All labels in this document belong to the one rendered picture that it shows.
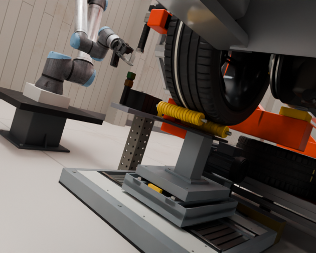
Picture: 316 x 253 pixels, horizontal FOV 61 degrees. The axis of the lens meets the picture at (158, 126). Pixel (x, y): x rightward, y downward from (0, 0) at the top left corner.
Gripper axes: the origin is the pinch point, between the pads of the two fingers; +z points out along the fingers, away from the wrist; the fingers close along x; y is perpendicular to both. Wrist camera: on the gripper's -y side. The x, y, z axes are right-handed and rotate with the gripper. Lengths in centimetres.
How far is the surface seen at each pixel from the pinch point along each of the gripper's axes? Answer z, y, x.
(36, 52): -224, -105, 74
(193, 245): 99, -21, -26
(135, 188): 65, -31, -20
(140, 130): 19.4, -31.4, 21.9
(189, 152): 65, -7, -3
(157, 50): 30.2, 20.0, -23.3
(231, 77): 42, 31, 25
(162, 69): 33.4, 14.2, -16.6
